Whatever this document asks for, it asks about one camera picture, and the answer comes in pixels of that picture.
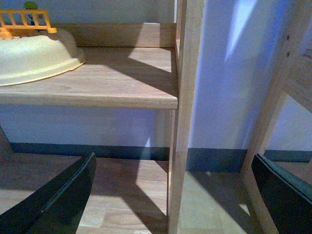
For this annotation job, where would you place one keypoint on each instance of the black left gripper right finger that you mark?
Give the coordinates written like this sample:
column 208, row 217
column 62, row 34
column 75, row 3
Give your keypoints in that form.
column 287, row 197

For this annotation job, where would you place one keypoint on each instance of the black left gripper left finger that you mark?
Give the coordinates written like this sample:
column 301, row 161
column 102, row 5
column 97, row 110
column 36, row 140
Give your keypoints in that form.
column 57, row 207

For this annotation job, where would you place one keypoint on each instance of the cream plastic basin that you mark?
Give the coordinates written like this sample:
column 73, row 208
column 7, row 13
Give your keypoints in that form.
column 43, row 55

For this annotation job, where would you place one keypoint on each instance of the light wooden shelf unit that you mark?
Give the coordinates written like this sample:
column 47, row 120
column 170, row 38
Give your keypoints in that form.
column 135, row 77

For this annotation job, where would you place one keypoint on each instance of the orange toy fence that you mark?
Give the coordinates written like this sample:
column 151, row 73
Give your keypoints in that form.
column 23, row 22

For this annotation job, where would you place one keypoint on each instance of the green toy piece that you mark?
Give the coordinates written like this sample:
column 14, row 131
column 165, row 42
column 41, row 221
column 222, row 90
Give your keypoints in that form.
column 30, row 5

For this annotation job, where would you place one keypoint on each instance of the light wooden chair frame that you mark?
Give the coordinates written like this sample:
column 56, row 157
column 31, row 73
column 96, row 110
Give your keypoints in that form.
column 292, row 76

